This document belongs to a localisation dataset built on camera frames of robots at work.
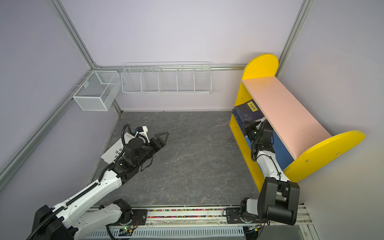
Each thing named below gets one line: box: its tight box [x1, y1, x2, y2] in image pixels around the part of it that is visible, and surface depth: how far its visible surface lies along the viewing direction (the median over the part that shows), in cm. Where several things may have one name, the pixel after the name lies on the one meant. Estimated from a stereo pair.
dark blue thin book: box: [232, 99, 265, 137], surface depth 91 cm
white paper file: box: [100, 132, 133, 165], surface depth 95 cm
